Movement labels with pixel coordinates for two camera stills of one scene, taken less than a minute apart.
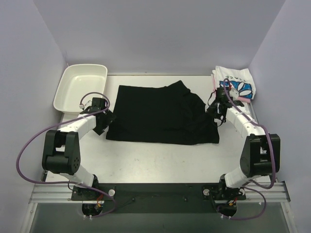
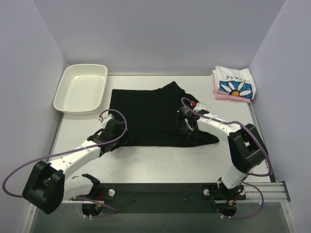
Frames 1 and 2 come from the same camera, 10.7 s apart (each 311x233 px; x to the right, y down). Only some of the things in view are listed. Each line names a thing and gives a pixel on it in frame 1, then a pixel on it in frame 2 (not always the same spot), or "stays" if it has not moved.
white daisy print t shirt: [241, 79] stays
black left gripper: [104, 120] -> [124, 135]
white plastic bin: [78, 80] stays
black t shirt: [169, 115] stays
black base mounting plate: [190, 198] stays
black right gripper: [216, 111] -> [184, 123]
